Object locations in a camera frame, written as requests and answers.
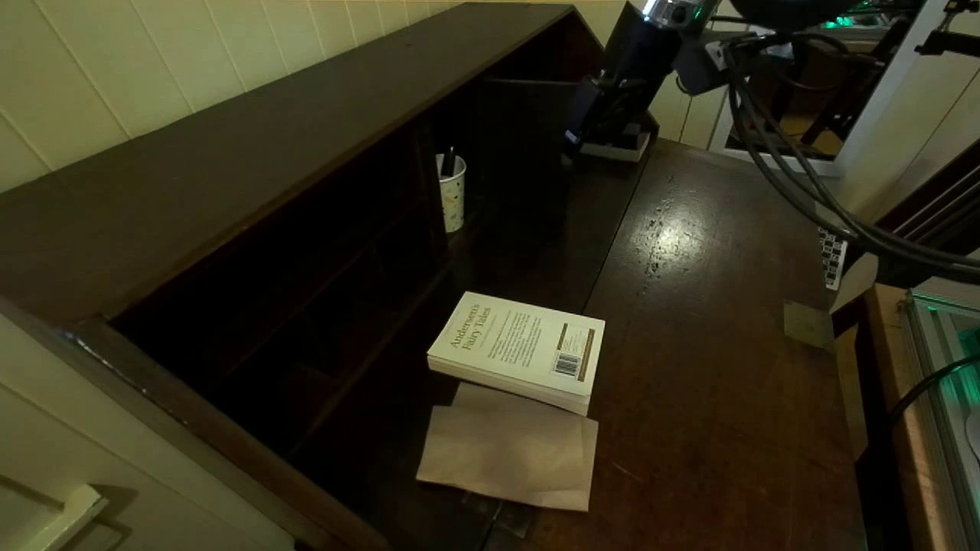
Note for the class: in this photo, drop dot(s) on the speckled white paper cup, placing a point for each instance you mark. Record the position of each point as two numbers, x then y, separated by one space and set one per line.
451 199

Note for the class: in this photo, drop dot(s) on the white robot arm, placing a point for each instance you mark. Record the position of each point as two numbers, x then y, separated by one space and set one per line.
653 41

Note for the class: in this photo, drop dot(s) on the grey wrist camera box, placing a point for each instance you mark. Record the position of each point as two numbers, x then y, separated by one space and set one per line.
702 65

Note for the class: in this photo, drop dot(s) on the green lit device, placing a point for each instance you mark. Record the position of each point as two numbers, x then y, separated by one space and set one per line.
955 407

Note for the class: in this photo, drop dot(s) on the light wooden side table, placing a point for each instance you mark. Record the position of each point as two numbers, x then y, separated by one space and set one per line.
883 431

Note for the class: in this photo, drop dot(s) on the brown paper envelope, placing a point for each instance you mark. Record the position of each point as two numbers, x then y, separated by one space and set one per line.
509 454

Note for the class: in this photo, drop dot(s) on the white paperback book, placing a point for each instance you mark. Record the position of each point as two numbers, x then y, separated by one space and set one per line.
517 346

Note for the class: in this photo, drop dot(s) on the white perforated bracket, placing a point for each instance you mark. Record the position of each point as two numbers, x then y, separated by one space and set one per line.
832 257

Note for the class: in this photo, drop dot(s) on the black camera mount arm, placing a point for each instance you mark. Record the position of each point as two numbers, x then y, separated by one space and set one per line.
952 43

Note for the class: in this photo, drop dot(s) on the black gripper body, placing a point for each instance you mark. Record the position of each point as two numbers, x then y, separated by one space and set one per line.
616 111

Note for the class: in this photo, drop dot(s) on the dark wooden secretary desk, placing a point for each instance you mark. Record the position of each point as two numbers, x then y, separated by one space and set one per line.
204 193

